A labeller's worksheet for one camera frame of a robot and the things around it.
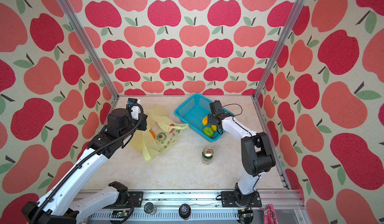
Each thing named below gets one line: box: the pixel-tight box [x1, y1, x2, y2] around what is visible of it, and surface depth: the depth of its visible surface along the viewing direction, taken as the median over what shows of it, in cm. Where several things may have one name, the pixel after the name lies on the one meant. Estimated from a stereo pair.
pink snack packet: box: [259, 203, 279, 224], surface depth 70 cm
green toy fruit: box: [203, 126, 214, 138], surface depth 95 cm
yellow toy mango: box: [202, 115, 208, 126], surface depth 103 cm
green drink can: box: [202, 147, 214, 165], surface depth 81 cm
